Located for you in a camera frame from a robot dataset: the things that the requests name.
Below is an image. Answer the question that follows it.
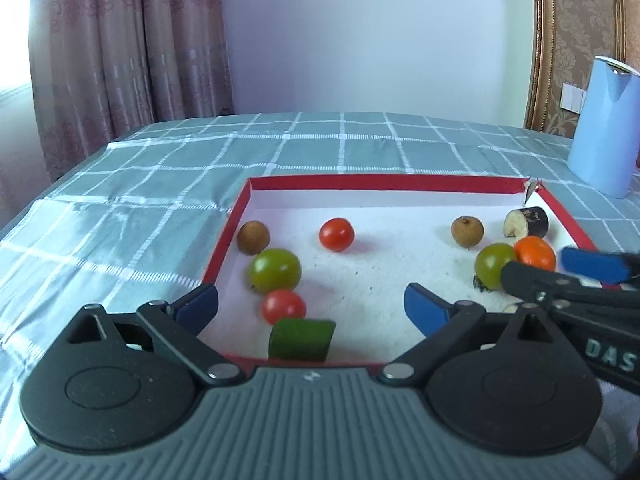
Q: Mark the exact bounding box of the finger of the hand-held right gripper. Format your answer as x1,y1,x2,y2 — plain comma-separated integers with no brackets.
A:
500,260,602,307
561,246,640,285

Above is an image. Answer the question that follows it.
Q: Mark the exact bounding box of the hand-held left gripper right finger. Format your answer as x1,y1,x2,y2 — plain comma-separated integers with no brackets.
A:
377,282,576,387

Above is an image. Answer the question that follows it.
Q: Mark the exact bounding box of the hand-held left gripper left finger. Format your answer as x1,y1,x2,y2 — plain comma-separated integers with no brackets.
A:
50,284,247,387

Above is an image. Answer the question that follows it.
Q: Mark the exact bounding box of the orange tangerine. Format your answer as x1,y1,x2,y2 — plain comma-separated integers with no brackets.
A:
514,236,557,272

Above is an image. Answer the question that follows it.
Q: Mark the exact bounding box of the small green tomato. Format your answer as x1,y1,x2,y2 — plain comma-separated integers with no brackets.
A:
472,242,518,292

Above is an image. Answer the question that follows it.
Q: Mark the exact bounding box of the eggplant piece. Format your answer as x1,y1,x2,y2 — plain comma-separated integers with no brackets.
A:
503,206,550,239

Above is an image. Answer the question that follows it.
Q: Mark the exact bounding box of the brown longan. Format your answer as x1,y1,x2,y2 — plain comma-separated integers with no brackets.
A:
236,220,271,255
451,216,485,248

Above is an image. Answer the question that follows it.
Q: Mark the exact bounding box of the red tomato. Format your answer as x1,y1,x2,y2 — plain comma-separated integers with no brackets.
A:
261,289,307,326
319,217,356,252

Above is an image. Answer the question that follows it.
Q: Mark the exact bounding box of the large green tomato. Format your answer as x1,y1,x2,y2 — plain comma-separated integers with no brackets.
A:
248,248,303,295

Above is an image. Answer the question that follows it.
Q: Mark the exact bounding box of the red cardboard box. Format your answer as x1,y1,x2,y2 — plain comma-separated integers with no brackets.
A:
201,175,640,367

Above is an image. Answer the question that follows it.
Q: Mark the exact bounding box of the green cucumber piece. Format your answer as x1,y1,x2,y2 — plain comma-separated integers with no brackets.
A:
268,317,337,362

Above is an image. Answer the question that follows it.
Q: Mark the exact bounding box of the blue electric kettle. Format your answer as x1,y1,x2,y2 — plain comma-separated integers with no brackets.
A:
566,56,640,199

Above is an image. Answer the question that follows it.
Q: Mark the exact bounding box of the brown patterned curtain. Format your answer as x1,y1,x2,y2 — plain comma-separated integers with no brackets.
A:
27,0,236,183

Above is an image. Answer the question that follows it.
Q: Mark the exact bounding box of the white wall switch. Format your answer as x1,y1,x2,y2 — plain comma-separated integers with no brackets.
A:
560,82,587,113

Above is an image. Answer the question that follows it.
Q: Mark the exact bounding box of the gold wooden frame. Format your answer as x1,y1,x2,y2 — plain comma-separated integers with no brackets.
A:
522,0,640,141

